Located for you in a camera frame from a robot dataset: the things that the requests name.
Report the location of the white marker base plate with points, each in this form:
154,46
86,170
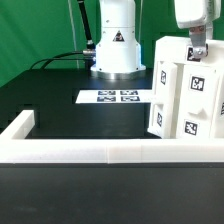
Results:
114,96

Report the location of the white U-shaped boundary frame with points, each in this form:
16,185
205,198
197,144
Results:
15,148

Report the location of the small white box part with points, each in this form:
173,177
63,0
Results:
179,50

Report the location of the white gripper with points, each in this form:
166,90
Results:
195,14

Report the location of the white cabinet door panel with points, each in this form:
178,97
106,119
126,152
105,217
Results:
196,101

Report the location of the large white cabinet body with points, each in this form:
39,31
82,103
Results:
217,122

